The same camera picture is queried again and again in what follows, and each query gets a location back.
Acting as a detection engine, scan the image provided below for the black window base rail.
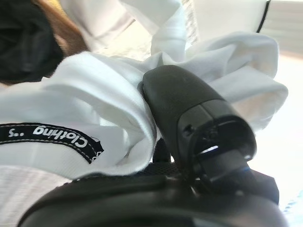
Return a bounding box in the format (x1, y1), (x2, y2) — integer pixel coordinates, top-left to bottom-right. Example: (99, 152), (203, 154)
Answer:
(255, 0), (271, 34)

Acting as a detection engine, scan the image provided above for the white shirt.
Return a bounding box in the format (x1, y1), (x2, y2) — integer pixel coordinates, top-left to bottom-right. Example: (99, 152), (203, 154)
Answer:
(0, 0), (289, 213)

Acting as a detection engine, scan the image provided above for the brown wicker basket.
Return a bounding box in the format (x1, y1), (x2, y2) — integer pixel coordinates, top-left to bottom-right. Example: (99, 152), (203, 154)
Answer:
(0, 0), (89, 86)

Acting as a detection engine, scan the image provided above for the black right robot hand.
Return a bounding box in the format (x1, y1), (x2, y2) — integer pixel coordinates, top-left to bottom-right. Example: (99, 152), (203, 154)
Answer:
(18, 65), (288, 227)

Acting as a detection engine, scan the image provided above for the dark navy black garment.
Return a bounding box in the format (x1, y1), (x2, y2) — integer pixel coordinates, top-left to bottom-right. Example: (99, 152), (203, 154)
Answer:
(0, 0), (64, 82)

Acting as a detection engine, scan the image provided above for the grey striped area rug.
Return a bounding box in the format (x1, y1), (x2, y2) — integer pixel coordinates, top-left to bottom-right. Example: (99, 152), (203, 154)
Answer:
(184, 0), (199, 46)

